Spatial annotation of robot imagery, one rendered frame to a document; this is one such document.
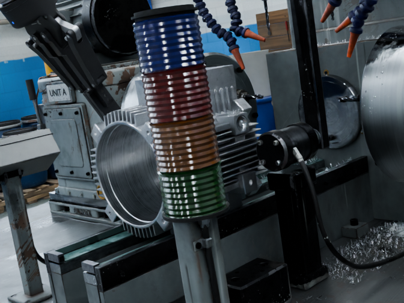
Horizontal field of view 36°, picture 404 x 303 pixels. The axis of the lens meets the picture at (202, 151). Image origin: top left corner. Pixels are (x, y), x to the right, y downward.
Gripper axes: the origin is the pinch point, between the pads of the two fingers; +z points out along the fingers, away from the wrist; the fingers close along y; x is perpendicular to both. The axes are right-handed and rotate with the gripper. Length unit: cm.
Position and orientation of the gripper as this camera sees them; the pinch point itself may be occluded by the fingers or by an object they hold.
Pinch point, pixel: (104, 104)
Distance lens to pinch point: 95.3
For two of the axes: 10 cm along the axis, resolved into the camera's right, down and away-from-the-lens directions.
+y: -6.8, -0.2, 7.4
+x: -5.5, 6.8, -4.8
